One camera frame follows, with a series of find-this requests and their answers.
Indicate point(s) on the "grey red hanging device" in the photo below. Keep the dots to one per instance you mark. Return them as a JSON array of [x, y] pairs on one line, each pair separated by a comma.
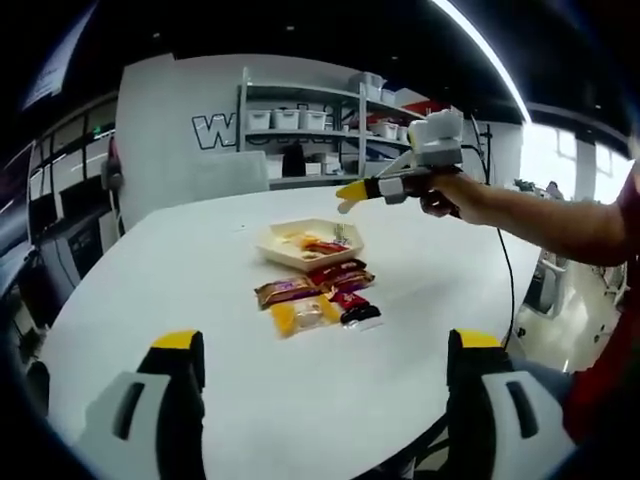
[[112, 175]]

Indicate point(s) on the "beige hexagonal food container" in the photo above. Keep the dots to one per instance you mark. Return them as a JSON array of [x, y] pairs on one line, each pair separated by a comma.
[[285, 255]]

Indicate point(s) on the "short red food packet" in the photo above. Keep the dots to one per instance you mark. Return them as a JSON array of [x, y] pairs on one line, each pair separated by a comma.
[[350, 299]]

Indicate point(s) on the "pale grey chair back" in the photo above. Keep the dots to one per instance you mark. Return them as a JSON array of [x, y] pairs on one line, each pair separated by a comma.
[[230, 172]]

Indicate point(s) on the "brown purple food packet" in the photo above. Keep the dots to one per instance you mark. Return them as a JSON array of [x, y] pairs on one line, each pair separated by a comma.
[[285, 292]]

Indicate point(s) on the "white carton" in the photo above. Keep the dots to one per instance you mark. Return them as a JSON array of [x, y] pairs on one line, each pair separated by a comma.
[[314, 168]]

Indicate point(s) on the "person's right hand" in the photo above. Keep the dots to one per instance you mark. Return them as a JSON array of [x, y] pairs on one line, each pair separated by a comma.
[[440, 197]]

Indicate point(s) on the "large yellow bread food packet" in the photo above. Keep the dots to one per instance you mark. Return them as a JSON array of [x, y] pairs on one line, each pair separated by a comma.
[[305, 317]]

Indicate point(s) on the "black tripod stand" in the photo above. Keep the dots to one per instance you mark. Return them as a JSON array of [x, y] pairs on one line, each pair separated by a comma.
[[487, 150]]

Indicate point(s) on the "dark grey cabinet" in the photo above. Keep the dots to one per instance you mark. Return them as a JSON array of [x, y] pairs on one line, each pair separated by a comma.
[[80, 245]]

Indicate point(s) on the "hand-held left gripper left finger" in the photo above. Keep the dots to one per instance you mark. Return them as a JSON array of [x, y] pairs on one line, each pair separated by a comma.
[[150, 400]]

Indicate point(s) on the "black food packet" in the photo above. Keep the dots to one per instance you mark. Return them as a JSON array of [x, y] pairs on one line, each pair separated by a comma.
[[360, 314]]

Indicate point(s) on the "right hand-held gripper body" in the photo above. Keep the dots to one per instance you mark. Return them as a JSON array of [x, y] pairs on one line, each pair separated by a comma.
[[437, 145]]

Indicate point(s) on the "large white storage box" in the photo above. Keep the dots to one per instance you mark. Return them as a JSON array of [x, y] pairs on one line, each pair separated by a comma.
[[370, 85]]

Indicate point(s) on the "person's blue jeans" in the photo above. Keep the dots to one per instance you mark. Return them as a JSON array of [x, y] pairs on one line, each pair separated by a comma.
[[540, 382]]

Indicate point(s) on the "clear gold food packet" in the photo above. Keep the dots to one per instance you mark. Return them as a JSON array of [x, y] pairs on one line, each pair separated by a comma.
[[341, 235]]

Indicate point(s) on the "dark red brown food packet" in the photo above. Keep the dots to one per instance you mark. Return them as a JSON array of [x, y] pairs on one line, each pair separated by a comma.
[[342, 275]]

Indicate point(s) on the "glass office partition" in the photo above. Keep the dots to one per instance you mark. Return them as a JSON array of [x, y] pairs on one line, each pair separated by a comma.
[[70, 140]]

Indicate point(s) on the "grey metal shelving unit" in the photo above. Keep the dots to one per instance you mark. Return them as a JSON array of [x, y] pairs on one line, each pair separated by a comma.
[[363, 125], [290, 134]]

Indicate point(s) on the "long bright red food packet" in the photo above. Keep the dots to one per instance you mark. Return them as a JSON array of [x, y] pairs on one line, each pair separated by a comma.
[[330, 246]]

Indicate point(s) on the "row of white storage bins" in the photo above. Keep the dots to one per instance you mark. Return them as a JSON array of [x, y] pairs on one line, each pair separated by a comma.
[[387, 131]]

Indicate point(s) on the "long ceiling strip light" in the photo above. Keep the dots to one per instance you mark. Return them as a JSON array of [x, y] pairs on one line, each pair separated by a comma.
[[504, 69]]

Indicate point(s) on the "small yellow bread food packet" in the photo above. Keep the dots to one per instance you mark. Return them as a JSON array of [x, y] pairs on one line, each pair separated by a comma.
[[300, 242]]

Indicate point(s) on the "person's red shirt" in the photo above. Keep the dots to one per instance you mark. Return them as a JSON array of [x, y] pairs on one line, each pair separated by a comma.
[[605, 360]]

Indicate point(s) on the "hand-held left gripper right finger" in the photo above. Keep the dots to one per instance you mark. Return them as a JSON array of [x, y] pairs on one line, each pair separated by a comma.
[[500, 405]]

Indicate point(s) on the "white lidded storage bin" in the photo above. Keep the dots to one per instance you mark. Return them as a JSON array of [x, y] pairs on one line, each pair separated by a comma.
[[259, 120], [285, 120], [311, 121]]

